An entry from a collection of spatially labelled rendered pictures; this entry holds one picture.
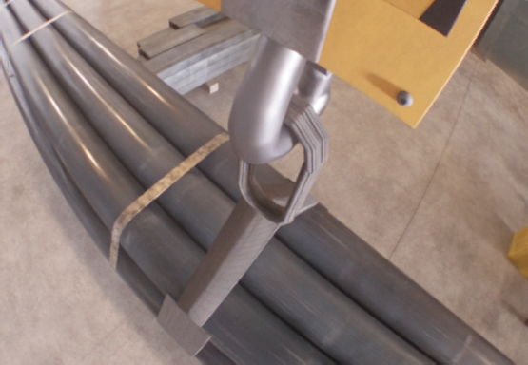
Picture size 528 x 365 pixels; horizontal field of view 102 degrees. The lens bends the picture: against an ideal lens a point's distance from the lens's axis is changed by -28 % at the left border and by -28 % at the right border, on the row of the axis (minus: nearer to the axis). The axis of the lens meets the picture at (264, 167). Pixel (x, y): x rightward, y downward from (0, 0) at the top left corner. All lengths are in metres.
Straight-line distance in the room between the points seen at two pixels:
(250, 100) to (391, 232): 2.46
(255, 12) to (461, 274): 2.89
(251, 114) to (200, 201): 0.57
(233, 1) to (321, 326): 0.68
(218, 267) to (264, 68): 0.44
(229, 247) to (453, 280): 2.51
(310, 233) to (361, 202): 1.87
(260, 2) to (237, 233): 0.41
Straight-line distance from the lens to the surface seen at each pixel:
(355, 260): 0.78
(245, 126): 0.23
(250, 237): 0.51
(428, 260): 2.75
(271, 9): 0.18
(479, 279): 3.13
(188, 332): 0.79
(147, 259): 0.76
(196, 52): 2.80
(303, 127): 0.28
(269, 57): 0.20
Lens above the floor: 2.15
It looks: 58 degrees down
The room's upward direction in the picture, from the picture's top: 11 degrees clockwise
